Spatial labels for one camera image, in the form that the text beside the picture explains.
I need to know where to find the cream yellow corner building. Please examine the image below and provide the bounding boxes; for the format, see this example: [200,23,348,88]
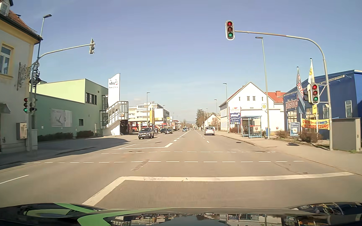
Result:
[0,0,43,157]

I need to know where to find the white outdoor staircase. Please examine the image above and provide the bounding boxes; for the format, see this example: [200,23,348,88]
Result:
[100,101,129,136]

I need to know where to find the dark grey car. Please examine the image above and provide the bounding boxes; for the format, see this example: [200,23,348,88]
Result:
[138,127,154,140]

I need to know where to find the yellow and white flag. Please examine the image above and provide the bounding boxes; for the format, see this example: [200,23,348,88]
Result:
[308,58,315,85]

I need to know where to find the bare brown bushes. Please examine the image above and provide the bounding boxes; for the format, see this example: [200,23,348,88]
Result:
[275,129,323,144]

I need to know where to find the bus stop sign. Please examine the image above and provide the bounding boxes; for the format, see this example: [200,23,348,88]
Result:
[261,104,268,137]

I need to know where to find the blue workshop building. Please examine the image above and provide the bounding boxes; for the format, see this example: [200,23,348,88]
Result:
[283,70,362,140]

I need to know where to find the billboard on white house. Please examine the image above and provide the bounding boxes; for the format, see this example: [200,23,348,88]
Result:
[229,107,241,123]

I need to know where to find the car's own bonnet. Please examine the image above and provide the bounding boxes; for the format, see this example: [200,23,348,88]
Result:
[0,202,362,226]

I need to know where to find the queue of distant cars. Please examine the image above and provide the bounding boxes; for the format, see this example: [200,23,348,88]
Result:
[160,127,200,134]

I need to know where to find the grey street cabinet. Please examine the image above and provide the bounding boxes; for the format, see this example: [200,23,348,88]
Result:
[332,117,361,152]

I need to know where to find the low dark hedge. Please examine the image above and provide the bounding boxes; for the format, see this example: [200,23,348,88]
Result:
[37,130,95,142]

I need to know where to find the yellow banner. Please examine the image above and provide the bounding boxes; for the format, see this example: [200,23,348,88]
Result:
[301,118,330,131]

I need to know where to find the grey asphalt road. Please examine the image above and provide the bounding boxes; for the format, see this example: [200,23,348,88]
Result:
[0,129,362,210]

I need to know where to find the road markings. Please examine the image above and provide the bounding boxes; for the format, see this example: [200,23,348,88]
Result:
[0,130,354,206]

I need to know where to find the dark conifer tree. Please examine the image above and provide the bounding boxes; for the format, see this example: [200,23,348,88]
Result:
[195,109,205,127]

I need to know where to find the white gabled house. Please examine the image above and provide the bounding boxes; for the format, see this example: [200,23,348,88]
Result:
[219,82,286,132]

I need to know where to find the beige wall cabinet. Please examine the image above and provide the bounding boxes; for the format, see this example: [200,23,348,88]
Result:
[16,122,28,140]

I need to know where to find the white office building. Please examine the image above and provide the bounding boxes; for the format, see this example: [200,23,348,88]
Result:
[128,103,170,132]

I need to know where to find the pale green flat-roofed building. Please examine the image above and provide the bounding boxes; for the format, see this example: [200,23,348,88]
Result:
[34,78,109,142]

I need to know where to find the traffic light on grey mast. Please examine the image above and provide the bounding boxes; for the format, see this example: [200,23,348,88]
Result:
[23,38,96,152]

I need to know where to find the glass bus shelter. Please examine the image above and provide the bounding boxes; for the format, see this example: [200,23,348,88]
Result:
[241,116,263,139]

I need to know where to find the tall white sign pylon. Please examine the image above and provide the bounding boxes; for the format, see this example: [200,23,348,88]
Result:
[108,73,121,107]

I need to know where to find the tall grey lamp post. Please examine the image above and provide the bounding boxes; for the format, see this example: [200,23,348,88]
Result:
[255,36,270,139]

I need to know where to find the blue and white flag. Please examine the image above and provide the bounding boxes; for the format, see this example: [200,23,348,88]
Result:
[296,67,306,114]

